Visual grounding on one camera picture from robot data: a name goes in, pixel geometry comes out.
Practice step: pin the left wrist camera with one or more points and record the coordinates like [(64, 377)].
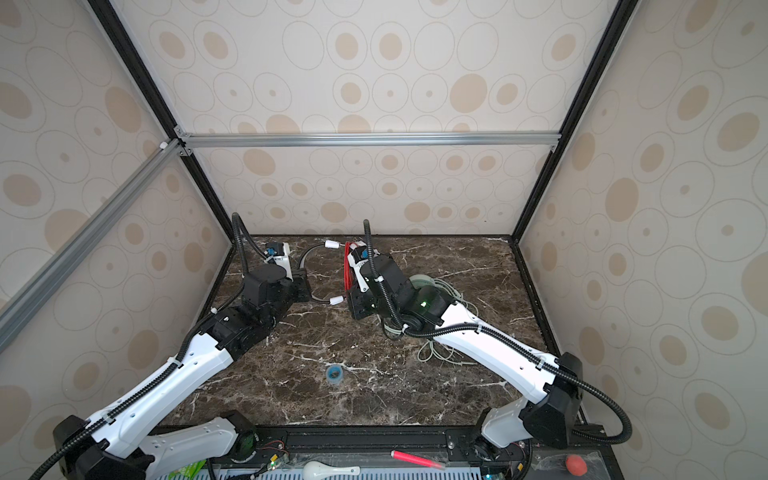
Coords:
[(279, 254)]

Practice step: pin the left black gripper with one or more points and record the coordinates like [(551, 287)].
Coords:
[(301, 280)]

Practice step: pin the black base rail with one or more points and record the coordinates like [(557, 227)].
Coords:
[(454, 445)]

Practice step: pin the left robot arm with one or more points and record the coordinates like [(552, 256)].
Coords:
[(117, 442)]

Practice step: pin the green snack packet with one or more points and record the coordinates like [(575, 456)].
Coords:
[(188, 472)]

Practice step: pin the left diagonal aluminium rail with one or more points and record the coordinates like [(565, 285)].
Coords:
[(40, 288)]

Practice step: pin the white plastic spoon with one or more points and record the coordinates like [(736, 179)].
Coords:
[(315, 470)]

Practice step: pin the small blue tape roll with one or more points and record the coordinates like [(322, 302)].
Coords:
[(334, 374)]

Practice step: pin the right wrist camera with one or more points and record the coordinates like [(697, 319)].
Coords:
[(357, 259)]

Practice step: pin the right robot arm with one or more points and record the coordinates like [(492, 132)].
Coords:
[(551, 387)]

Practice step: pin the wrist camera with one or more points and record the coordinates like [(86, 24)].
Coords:
[(279, 254), (357, 259)]

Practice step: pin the white black headphones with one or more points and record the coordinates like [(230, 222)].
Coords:
[(328, 271)]

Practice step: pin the pink marker pen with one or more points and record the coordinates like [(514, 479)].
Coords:
[(416, 460)]

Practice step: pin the horizontal aluminium rail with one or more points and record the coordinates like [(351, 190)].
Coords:
[(421, 139)]

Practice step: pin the red ball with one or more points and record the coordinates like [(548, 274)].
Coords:
[(576, 465)]

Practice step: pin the mint green headphones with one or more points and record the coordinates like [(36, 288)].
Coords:
[(420, 282)]

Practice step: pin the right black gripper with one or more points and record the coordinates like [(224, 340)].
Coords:
[(354, 304)]

